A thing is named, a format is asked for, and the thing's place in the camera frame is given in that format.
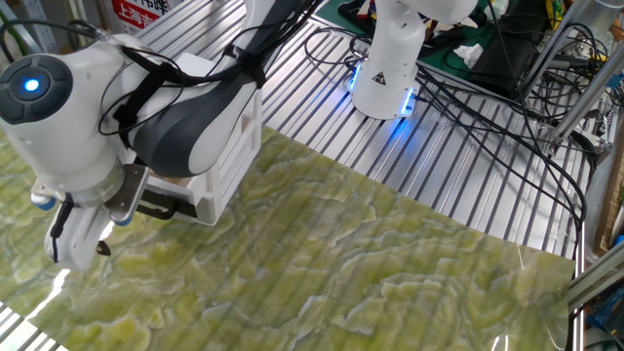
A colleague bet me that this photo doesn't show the green desk mat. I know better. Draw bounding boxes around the green desk mat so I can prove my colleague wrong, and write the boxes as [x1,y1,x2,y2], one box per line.
[319,0,496,79]

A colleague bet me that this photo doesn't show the aluminium frame rail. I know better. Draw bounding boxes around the aluminium frame rail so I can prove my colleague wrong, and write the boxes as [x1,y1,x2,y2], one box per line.
[566,253,624,314]

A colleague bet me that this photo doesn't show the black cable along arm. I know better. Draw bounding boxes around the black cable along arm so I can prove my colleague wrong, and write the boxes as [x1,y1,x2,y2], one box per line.
[0,0,326,265]

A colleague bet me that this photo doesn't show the blue plastic item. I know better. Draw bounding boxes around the blue plastic item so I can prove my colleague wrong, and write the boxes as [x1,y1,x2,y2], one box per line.
[587,282,624,333]

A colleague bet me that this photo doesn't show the crumpled white tissue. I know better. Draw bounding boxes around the crumpled white tissue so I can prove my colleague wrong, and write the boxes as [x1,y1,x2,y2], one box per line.
[451,42,485,70]

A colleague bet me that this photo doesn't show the yellow tool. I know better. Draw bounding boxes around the yellow tool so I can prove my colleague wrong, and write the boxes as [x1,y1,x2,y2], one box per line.
[544,0,567,31]

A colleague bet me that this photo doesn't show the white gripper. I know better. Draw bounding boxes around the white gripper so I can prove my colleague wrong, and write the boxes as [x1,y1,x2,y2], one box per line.
[44,202,117,273]

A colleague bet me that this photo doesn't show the black velcro strap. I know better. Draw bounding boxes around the black velcro strap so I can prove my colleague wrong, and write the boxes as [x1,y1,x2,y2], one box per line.
[114,46,186,147]

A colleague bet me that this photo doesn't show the green marble pattern mat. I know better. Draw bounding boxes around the green marble pattern mat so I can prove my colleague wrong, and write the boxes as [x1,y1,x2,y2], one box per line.
[0,124,577,351]

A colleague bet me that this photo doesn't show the silver wrist box blue cap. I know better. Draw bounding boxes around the silver wrist box blue cap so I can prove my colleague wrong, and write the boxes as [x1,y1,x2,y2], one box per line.
[29,179,58,213]
[103,163,151,228]

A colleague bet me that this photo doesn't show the red white printed sign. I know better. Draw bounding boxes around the red white printed sign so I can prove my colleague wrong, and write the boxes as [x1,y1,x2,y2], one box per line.
[103,0,173,36]

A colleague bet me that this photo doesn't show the aluminium post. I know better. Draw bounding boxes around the aluminium post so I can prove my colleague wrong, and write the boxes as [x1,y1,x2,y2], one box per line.
[548,51,624,143]
[519,0,613,97]

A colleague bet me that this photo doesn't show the brown woven board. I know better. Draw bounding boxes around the brown woven board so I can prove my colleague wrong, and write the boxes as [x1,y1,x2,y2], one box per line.
[598,160,624,257]

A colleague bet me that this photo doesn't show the black case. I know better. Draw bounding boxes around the black case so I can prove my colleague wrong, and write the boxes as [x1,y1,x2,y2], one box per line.
[470,0,545,97]

